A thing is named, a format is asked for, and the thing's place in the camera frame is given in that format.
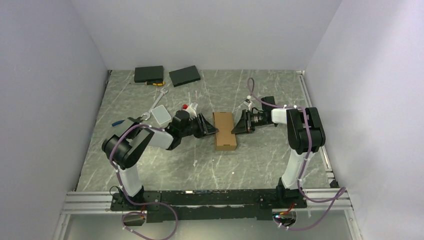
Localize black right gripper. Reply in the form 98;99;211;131
231;109;269;135

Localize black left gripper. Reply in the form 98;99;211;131
180;113;219;139

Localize brown cardboard box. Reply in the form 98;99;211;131
213;112;237;151

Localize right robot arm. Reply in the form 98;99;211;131
231;96;326;208

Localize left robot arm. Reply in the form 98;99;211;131
101;110;219;210

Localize grey white rectangular device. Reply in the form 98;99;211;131
150;105;172;126

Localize silver combination wrench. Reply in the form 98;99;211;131
141;88;169;121

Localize black foam block right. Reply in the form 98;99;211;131
169;65;201;88

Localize black foam block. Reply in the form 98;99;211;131
169;65;201;88
134;65;164;82

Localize yellow black screwdriver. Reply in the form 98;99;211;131
130;80;165;87

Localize black foam block left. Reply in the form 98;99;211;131
134;65;164;82

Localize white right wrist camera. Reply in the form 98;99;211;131
243;95;253;109

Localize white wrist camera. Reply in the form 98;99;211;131
243;95;253;109
181;102;198;119

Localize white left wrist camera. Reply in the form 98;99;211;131
181;102;198;119

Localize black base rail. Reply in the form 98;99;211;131
110;185;307;223

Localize blue handled pliers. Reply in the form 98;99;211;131
111;119;125;127

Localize aluminium frame rail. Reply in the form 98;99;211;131
61;191;112;215

